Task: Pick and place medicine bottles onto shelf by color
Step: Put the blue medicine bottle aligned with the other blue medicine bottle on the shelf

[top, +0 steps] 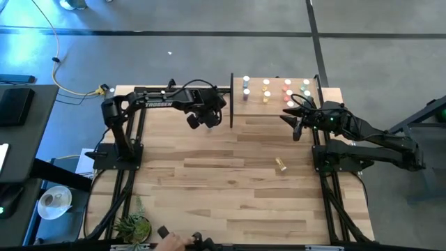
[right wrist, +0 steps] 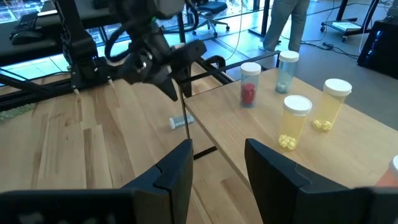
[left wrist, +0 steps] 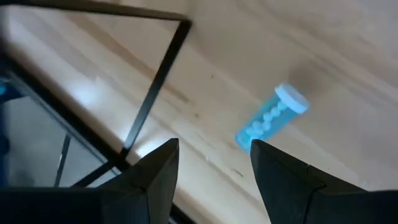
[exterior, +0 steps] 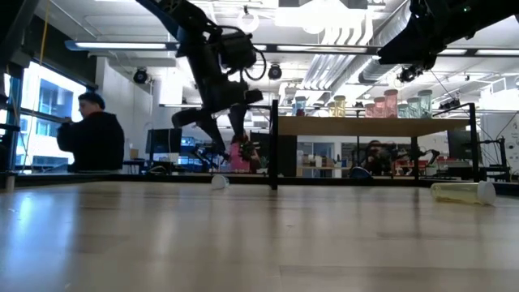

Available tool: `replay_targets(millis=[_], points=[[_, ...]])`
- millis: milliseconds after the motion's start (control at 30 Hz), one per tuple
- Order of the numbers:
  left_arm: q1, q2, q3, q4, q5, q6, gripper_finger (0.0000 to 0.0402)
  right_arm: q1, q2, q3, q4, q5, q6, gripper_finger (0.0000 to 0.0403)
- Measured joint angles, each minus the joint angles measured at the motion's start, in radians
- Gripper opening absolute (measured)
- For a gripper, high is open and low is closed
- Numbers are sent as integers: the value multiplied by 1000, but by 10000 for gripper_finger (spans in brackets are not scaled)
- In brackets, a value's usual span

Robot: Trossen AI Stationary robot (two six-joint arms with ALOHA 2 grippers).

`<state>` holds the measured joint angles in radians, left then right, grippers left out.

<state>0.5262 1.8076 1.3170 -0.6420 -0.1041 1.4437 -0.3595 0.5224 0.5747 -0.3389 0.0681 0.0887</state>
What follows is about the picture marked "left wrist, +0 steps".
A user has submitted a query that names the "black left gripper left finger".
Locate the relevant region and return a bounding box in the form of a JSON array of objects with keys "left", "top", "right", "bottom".
[{"left": 99, "top": 138, "right": 180, "bottom": 224}]

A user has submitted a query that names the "wooden shelf with black frame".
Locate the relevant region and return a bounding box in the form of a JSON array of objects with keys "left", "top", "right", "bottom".
[{"left": 0, "top": 0, "right": 193, "bottom": 189}]

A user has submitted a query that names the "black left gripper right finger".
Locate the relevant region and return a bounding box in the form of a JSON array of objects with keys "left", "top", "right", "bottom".
[{"left": 250, "top": 139, "right": 368, "bottom": 224}]

